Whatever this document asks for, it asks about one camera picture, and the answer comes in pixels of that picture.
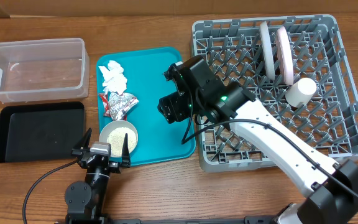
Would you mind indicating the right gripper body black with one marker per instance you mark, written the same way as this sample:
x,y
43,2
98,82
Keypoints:
x,y
179,104

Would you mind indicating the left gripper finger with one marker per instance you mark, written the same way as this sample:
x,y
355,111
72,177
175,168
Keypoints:
x,y
126,159
83,143

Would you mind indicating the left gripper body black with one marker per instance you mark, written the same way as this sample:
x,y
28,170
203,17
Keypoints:
x,y
113,167

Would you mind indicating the white napkin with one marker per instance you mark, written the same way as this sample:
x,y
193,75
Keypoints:
x,y
114,79

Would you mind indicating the grey round plate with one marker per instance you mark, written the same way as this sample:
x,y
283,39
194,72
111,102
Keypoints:
x,y
267,50

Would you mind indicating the pink round plate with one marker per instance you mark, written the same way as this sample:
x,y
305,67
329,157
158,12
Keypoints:
x,y
284,56

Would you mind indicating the white paper cup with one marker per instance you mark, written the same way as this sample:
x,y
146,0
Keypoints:
x,y
301,92

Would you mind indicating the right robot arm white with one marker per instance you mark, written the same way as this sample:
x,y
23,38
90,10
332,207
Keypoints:
x,y
330,188

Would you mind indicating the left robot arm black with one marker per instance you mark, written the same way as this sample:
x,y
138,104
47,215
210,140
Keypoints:
x,y
85,199

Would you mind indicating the grey dishwasher rack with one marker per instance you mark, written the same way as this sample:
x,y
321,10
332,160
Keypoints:
x,y
329,121

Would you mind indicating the grey bowl with grains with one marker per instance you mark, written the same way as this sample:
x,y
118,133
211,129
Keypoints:
x,y
114,134

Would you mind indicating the teal serving tray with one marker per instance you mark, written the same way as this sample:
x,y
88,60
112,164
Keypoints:
x,y
158,141

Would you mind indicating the red snack wrapper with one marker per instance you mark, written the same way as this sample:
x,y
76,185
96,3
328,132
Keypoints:
x,y
104,99

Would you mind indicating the silver foil wrapper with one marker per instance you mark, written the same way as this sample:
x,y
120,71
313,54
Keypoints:
x,y
119,105

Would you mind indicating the black plastic tray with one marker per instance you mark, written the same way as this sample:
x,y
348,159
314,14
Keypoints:
x,y
40,132

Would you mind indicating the clear plastic bin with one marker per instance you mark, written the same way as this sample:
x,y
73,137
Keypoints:
x,y
45,69

